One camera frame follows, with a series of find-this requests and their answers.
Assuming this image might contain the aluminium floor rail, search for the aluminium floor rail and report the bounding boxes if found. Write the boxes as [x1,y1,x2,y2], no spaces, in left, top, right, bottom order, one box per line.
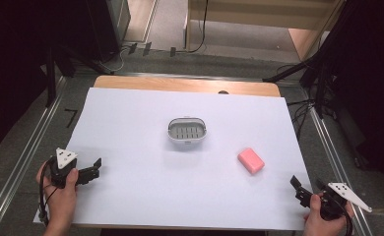
[299,86,375,236]
[0,76,68,236]

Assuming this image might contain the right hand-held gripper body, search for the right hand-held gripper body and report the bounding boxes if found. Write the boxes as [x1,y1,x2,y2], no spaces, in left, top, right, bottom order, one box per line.
[317,182,373,221]

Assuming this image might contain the person's right hand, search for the person's right hand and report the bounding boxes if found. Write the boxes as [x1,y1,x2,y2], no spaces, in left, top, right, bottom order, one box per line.
[302,192,355,234]

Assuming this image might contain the black metal stand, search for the black metal stand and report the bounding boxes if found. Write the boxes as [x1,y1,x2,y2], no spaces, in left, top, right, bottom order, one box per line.
[44,45,115,108]

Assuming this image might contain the white floor cable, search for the white floor cable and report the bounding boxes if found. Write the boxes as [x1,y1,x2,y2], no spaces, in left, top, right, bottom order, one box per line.
[97,44,130,75]

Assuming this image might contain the black curtain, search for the black curtain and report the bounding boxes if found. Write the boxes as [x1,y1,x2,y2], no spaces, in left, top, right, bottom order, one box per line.
[0,0,122,157]
[306,0,384,198]

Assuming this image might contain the beige wooden cabinet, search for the beige wooden cabinet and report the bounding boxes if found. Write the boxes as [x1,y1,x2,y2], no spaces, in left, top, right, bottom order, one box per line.
[183,0,347,63]

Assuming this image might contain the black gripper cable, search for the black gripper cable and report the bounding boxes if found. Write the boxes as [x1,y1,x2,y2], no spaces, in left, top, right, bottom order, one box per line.
[37,156,58,228]
[330,196,354,236]

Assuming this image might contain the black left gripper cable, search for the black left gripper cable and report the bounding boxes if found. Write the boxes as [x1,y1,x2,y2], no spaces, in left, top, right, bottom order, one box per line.
[37,156,58,228]

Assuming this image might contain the person's left hand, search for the person's left hand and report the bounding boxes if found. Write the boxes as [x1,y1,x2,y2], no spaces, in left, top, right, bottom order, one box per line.
[35,161,80,230]

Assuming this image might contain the white grey soap dish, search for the white grey soap dish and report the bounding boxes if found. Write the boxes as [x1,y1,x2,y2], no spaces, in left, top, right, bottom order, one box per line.
[166,116,208,146]

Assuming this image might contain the white table mat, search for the white table mat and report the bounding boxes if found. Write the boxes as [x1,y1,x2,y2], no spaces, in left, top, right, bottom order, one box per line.
[32,87,313,231]

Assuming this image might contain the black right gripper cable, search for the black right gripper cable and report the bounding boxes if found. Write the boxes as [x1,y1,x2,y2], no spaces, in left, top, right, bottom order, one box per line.
[330,196,354,236]

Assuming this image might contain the black hanging cable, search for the black hanging cable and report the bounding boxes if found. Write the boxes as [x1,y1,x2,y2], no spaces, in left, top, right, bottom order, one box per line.
[176,0,211,55]

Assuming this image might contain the pink soap bar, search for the pink soap bar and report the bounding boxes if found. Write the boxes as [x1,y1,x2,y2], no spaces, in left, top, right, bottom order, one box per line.
[236,147,266,175]

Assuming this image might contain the black tripod stand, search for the black tripod stand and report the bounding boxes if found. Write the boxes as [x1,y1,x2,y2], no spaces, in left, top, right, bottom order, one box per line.
[262,48,337,120]

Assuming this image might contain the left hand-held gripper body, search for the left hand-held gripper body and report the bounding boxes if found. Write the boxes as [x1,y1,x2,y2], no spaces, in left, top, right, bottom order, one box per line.
[49,147,82,190]

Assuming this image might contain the black floor cables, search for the black floor cables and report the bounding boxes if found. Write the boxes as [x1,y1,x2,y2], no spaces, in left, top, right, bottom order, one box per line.
[277,63,316,141]

